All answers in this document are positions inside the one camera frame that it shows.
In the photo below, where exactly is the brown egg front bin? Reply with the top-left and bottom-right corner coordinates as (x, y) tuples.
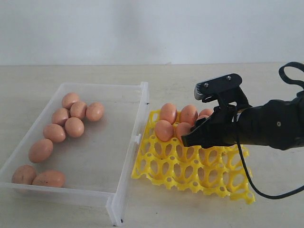
(32, 170), (65, 188)

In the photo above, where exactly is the clear plastic tray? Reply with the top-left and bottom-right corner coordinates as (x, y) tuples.
(0, 82), (149, 226)

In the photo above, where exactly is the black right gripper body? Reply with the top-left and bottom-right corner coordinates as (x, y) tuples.
(195, 99), (299, 150)

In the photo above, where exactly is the brown egg packed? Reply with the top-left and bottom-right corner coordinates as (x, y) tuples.
(159, 103), (177, 124)
(180, 104), (198, 126)

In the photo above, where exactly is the brown egg fourth row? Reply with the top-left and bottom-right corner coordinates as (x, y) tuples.
(28, 138), (53, 163)
(197, 114), (209, 121)

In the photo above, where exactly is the black camera cable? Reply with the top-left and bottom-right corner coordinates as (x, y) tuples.
(235, 62), (304, 200)

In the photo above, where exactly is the brown egg third row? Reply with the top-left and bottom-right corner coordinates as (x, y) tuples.
(43, 123), (66, 143)
(175, 122), (191, 143)

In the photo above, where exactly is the brown egg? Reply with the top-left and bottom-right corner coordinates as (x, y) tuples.
(154, 120), (174, 142)
(199, 109), (214, 117)
(85, 102), (104, 122)
(11, 164), (37, 185)
(61, 92), (80, 110)
(70, 101), (87, 120)

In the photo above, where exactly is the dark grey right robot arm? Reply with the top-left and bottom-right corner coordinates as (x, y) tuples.
(181, 89), (304, 151)

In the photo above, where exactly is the yellow plastic egg tray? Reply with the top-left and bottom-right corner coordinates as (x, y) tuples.
(131, 111), (255, 204)

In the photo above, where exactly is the brown egg second row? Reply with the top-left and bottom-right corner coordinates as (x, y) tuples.
(65, 117), (85, 138)
(51, 107), (70, 126)

